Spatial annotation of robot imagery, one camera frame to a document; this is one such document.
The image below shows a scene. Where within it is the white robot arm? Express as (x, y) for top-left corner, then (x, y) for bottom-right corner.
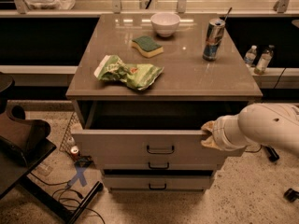
(201, 103), (299, 156)

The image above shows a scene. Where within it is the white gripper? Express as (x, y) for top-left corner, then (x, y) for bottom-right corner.
(201, 115), (249, 151)

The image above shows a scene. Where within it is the black caster wheel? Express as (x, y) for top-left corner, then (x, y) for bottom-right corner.
(283, 189), (299, 203)

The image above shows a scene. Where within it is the wire mesh trash basket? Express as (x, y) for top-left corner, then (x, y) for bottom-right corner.
(59, 112), (79, 155)

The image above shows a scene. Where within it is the green crumpled chip bag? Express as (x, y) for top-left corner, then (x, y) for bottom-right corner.
(93, 55), (164, 91)

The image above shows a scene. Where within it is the black stand leg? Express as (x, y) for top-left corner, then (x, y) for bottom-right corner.
(264, 147), (279, 162)

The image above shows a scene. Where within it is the black floor cable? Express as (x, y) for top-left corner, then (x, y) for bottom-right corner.
(29, 171), (107, 224)

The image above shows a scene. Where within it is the grey drawer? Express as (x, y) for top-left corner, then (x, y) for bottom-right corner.
(71, 110), (244, 165)
(103, 175), (214, 191)
(96, 161), (222, 170)

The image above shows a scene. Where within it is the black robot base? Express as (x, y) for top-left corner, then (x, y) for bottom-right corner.
(0, 73), (103, 224)

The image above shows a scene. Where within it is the tall clear plastic bottle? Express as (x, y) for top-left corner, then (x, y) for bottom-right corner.
(254, 45), (275, 75)

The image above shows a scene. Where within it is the blue silver drink can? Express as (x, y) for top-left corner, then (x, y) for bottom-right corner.
(203, 18), (225, 61)

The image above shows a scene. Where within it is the grey drawer cabinet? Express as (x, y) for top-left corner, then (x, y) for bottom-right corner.
(66, 14), (262, 180)

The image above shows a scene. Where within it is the grey bottom drawer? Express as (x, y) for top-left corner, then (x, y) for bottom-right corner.
(103, 175), (214, 191)

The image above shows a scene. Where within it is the grey top drawer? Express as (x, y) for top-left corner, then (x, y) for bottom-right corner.
(71, 110), (244, 165)

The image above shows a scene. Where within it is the white bowl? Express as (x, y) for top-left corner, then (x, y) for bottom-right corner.
(150, 13), (180, 37)

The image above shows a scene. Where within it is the small clear water bottle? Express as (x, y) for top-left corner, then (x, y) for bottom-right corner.
(243, 45), (257, 67)

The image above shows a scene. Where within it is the green yellow sponge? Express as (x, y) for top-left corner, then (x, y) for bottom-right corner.
(131, 35), (164, 58)

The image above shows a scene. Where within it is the red soda can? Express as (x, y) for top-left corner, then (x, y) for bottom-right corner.
(70, 146), (79, 161)

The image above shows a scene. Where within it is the grey middle drawer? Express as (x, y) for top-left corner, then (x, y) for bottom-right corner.
(96, 161), (222, 170)

